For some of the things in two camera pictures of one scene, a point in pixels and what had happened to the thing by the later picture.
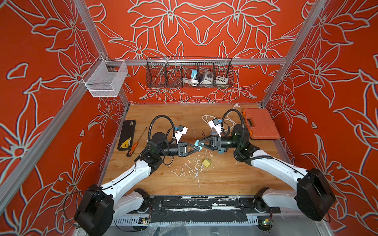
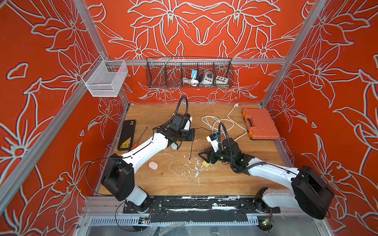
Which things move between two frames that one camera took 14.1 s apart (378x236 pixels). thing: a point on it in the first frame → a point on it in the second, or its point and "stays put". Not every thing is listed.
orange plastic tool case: (260, 124) stays put
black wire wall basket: (181, 72) stays put
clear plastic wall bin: (105, 78) stays put
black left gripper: (187, 154) → (192, 134)
